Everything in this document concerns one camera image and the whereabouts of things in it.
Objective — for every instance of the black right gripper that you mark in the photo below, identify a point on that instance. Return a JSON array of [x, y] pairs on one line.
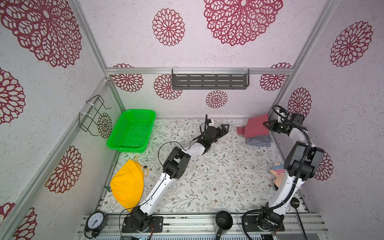
[[274, 122]]

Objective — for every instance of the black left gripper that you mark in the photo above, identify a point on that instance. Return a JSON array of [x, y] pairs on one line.
[[224, 130]]

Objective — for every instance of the blue white striped tank top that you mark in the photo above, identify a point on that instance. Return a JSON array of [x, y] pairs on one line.
[[260, 141]]

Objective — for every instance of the maroon tank top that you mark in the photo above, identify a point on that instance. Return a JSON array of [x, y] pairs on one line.
[[254, 127]]

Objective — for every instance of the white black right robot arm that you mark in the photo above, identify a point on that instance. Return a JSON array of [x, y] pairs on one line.
[[300, 165]]

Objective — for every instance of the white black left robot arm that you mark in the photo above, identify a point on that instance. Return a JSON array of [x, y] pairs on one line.
[[173, 169]]

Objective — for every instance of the plush doll toy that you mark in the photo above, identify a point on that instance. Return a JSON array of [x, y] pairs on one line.
[[279, 172]]

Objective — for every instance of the green plastic basket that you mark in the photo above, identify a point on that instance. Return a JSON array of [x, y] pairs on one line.
[[132, 131]]

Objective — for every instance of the black small ladle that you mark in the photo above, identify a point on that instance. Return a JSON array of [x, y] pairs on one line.
[[295, 203]]

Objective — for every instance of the yellow hat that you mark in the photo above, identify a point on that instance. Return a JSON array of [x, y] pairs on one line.
[[127, 185]]

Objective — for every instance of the round pressure gauge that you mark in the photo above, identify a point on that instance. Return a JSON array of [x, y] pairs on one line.
[[95, 223]]

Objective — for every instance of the grey wall shelf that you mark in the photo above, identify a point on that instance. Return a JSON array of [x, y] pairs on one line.
[[209, 81]]

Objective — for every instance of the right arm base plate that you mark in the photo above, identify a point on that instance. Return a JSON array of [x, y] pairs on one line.
[[264, 223]]

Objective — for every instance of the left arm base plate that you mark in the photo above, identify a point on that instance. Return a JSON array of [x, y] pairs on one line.
[[152, 224]]

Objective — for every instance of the black wire wall rack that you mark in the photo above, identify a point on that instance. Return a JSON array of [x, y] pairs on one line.
[[96, 121]]

